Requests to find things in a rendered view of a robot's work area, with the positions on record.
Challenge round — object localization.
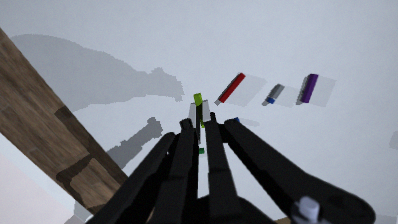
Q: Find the purple rod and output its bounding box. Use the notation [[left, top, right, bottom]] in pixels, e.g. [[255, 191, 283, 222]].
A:
[[301, 74, 318, 103]]

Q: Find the dark red rod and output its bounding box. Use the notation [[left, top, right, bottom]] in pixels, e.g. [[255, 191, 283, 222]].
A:
[[219, 73, 246, 103]]

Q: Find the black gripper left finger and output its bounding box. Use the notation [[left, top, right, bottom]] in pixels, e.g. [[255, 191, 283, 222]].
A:
[[84, 102, 201, 224]]

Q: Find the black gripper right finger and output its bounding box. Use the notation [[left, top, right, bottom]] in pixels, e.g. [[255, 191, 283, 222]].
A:
[[202, 99, 376, 224]]

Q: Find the grey rectangular bar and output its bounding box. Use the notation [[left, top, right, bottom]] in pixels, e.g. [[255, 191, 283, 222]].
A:
[[271, 84, 285, 99]]

